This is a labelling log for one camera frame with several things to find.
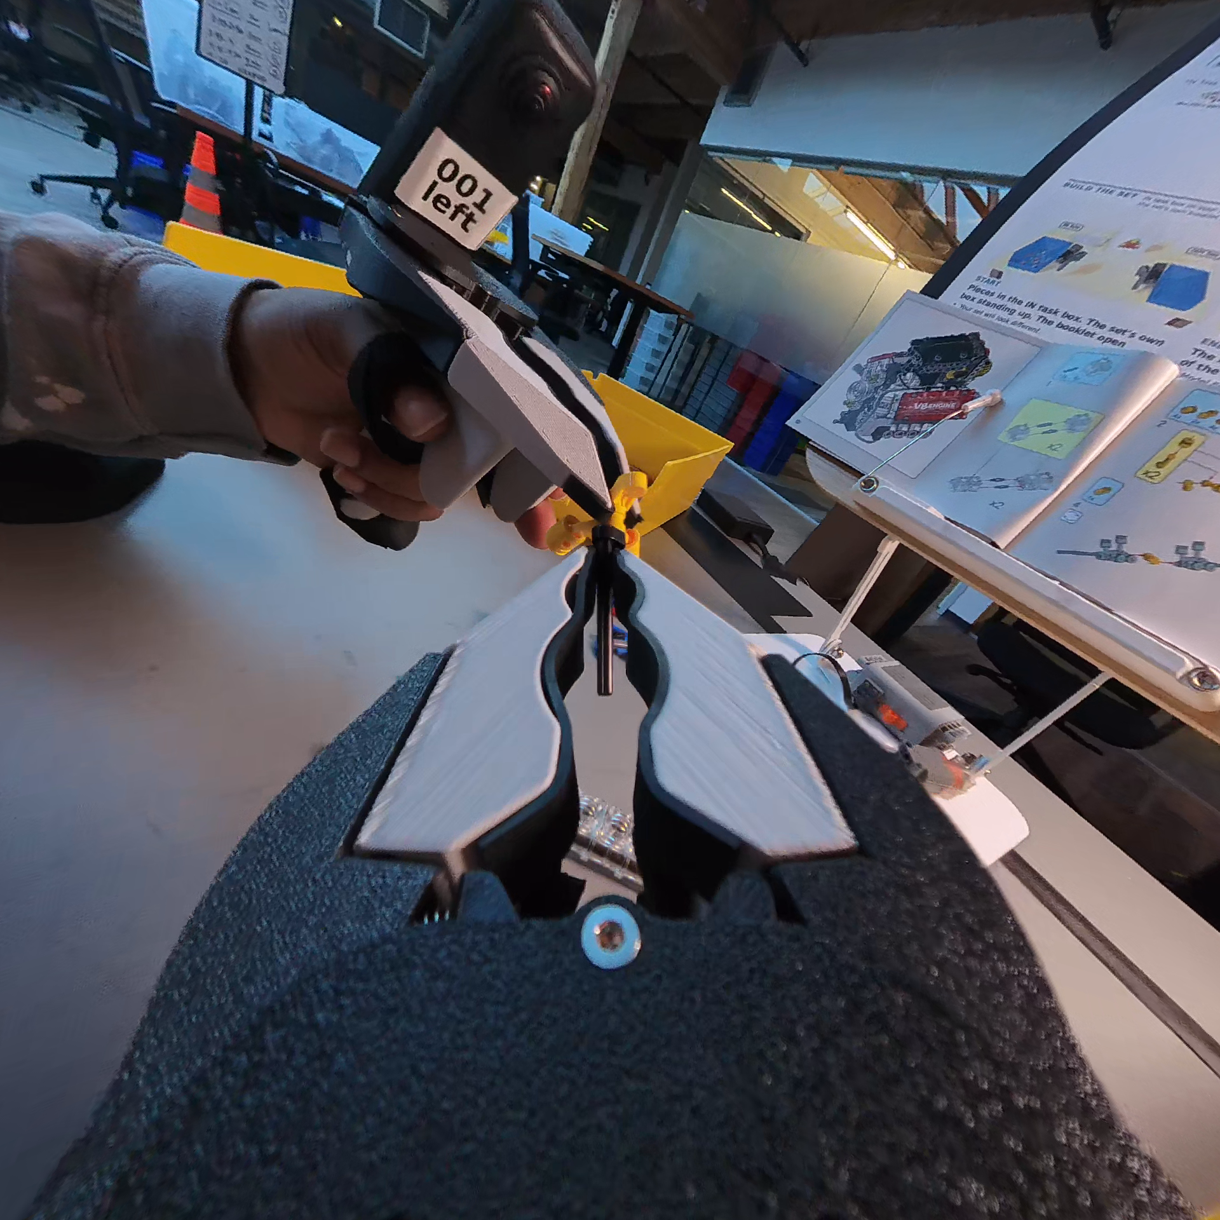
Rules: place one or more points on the white sign board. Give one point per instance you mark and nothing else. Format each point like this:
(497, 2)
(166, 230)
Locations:
(243, 39)

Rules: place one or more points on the wooden top table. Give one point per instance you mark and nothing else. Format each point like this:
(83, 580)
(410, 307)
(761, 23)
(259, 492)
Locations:
(619, 277)

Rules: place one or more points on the black axle with yellow connectors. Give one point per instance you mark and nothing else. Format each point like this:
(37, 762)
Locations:
(603, 620)

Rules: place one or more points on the red storage bins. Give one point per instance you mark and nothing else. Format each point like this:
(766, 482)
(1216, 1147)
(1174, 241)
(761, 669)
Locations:
(753, 392)

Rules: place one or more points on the black flat box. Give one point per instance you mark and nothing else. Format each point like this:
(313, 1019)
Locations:
(738, 515)

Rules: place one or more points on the white book stand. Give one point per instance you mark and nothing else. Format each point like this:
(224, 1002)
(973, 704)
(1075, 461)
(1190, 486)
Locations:
(1049, 611)

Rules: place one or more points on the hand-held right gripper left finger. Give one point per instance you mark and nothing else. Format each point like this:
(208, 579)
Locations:
(477, 745)

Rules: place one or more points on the grey toy motor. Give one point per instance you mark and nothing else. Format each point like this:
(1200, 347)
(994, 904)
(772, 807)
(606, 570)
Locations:
(949, 768)

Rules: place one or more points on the open instruction booklet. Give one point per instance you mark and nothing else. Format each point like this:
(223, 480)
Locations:
(1049, 429)

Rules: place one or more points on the blue storage bins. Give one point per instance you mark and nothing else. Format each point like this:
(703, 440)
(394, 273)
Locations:
(782, 429)

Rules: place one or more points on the dark grey table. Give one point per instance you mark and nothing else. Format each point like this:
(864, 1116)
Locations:
(705, 573)

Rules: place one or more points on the orange traffic cone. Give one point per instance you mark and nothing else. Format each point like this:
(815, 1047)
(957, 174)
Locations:
(202, 181)

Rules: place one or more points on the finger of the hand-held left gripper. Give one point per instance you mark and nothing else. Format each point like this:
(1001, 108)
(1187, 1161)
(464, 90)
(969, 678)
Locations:
(514, 400)
(593, 425)

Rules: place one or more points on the clear brick block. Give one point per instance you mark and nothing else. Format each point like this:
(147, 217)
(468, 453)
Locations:
(603, 835)

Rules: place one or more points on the black office chair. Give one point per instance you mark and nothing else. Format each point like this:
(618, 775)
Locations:
(95, 143)

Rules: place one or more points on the white instruction poster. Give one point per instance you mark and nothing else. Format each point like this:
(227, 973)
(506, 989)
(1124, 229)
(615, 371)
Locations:
(1124, 191)

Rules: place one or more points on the grey picture panel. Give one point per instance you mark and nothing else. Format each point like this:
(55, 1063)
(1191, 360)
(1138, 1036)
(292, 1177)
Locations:
(324, 143)

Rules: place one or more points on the grey desk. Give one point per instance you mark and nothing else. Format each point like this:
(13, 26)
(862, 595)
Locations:
(191, 668)

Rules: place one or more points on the person's left hand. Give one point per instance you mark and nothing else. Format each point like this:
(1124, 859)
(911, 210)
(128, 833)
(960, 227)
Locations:
(295, 373)

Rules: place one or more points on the yellow plastic bin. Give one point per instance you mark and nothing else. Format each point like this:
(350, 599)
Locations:
(238, 258)
(667, 448)

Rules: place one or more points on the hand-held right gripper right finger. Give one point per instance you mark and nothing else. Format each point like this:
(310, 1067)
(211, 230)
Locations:
(734, 753)

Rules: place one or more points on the person's left forearm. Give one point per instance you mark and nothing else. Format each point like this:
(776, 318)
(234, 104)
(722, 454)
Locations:
(124, 334)

